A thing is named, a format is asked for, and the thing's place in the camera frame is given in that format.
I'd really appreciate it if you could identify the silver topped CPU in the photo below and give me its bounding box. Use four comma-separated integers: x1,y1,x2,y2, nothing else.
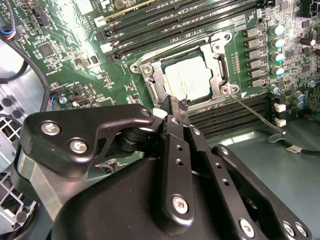
163,56,214,102

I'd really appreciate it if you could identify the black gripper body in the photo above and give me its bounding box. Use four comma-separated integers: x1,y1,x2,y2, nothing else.
48,156,236,240

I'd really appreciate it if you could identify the metal socket cover frame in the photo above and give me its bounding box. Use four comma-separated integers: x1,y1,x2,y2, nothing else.
141,44,231,106

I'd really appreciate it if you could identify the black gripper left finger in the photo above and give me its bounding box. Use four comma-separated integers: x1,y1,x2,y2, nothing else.
18,94,196,228

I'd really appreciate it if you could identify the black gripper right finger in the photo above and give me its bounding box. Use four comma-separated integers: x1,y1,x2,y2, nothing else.
174,98,314,240

